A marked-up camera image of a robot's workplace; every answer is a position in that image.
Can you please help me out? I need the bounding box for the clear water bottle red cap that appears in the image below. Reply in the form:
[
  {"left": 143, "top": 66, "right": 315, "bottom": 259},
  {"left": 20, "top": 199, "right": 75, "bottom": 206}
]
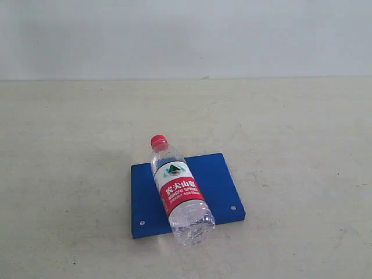
[{"left": 151, "top": 135, "right": 215, "bottom": 246}]

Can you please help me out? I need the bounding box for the blue folder binder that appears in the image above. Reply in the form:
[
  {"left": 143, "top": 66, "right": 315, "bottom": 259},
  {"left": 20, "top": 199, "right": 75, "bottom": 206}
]
[{"left": 131, "top": 153, "right": 246, "bottom": 239}]

